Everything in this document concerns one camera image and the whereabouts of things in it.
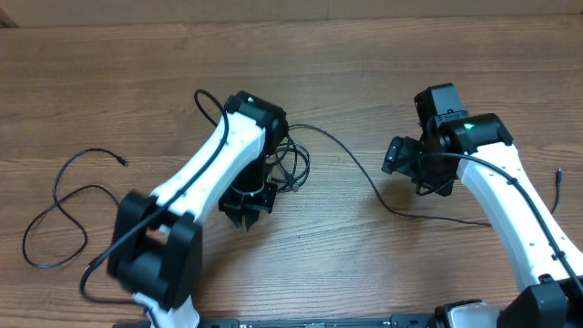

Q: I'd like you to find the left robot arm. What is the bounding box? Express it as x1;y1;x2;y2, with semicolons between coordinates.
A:
107;91;289;327

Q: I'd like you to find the black micro USB cable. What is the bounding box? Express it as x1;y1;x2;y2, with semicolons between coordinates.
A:
266;123;563;228

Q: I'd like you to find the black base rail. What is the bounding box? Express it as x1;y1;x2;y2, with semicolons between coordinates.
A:
112;313;456;328

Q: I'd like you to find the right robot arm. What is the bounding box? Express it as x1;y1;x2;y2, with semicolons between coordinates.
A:
383;83;582;327

